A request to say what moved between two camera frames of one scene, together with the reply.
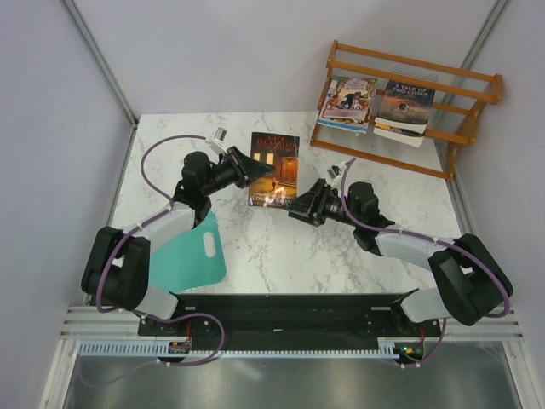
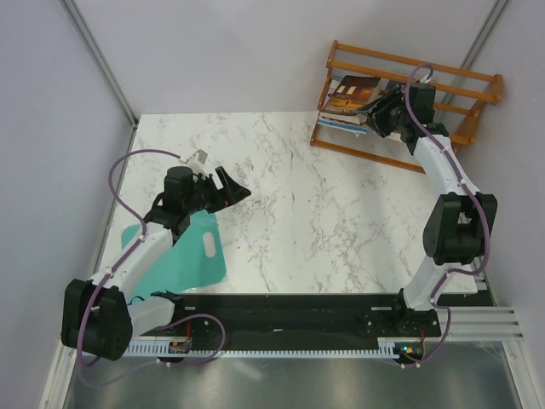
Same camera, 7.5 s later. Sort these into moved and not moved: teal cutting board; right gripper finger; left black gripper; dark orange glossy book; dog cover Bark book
Moved: left black gripper; dark orange glossy book; right gripper finger
Not moved: dog cover Bark book; teal cutting board
